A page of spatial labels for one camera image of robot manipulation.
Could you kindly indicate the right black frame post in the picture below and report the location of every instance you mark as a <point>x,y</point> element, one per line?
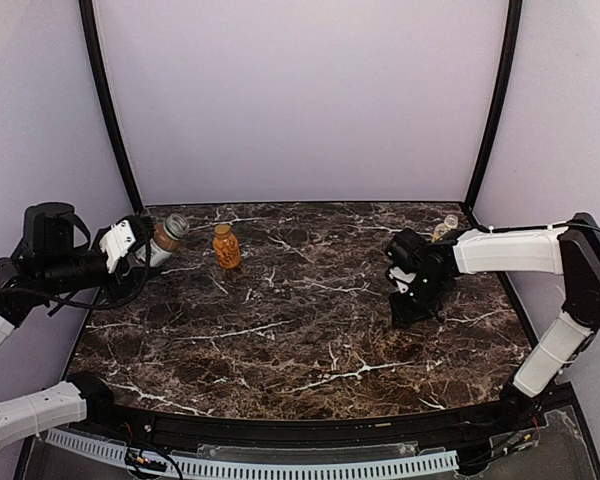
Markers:
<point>501,83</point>

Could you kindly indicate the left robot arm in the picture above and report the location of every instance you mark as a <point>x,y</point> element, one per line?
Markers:
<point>58,263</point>

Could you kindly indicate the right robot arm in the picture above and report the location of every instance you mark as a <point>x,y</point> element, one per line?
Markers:
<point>567,254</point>

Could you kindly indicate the left black frame post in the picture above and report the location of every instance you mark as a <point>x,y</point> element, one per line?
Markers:
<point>108,111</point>

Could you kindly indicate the yellow tea bottle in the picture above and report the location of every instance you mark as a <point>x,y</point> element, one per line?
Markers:
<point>449,224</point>

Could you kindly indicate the black front rail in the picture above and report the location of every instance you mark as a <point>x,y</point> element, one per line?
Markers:
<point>467,425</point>

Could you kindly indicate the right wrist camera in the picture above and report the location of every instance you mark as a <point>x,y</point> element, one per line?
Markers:
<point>399,279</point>

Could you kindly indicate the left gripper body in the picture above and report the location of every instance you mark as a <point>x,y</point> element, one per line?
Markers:
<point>140,232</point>

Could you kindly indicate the orange tea bottle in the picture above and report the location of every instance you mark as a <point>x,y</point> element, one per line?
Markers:
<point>226,247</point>

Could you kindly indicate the white slotted cable duct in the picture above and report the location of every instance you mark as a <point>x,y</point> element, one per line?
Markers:
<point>393,461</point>

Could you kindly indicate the green cap brown bottle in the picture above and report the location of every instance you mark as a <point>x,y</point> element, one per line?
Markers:
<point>167,238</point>

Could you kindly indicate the black frame post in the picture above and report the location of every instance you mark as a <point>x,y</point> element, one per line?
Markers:
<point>501,83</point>
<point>108,111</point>

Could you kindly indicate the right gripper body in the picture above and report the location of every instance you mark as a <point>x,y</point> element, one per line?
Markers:
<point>410,306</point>

